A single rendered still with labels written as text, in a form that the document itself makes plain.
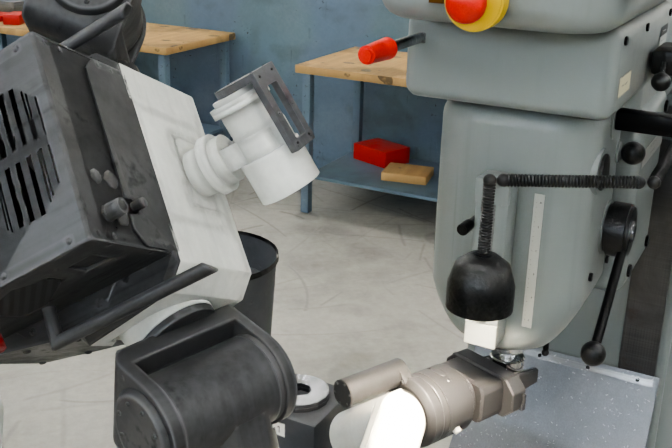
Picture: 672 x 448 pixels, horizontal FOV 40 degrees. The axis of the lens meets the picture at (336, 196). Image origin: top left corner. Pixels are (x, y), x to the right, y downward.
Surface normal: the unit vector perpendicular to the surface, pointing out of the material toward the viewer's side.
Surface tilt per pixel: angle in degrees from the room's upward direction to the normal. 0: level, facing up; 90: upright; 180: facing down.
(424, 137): 90
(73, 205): 68
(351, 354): 0
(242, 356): 19
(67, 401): 0
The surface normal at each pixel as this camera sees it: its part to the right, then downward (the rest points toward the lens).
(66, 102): 0.85, -0.43
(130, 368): 0.13, -0.87
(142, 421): -0.71, 0.25
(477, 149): -0.47, 0.27
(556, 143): -0.19, 0.31
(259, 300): 0.82, 0.26
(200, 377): 0.32, -0.73
